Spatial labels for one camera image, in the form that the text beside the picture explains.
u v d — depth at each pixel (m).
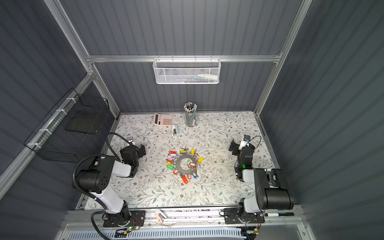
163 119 1.14
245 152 0.71
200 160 0.94
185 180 0.86
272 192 0.44
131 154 0.74
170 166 0.91
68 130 0.73
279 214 0.74
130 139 0.84
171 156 0.96
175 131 1.06
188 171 0.89
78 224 0.74
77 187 0.47
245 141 0.78
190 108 0.99
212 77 0.94
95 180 0.47
